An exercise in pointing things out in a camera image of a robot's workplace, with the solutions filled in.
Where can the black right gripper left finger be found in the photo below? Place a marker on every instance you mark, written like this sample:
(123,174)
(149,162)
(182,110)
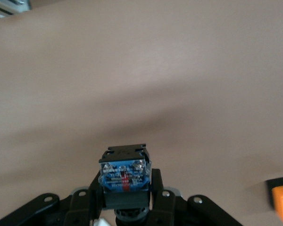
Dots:
(82,207)

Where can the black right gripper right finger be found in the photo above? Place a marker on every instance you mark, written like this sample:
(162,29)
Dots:
(169,209)

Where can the yellow-orange mushroom push button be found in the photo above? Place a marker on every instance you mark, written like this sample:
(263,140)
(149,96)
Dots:
(125,179)

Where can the orange button enclosure box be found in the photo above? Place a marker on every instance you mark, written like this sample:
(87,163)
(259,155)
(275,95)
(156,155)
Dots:
(281,202)

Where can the aluminium frame rail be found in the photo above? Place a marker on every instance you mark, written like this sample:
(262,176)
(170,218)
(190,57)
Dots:
(9,7)

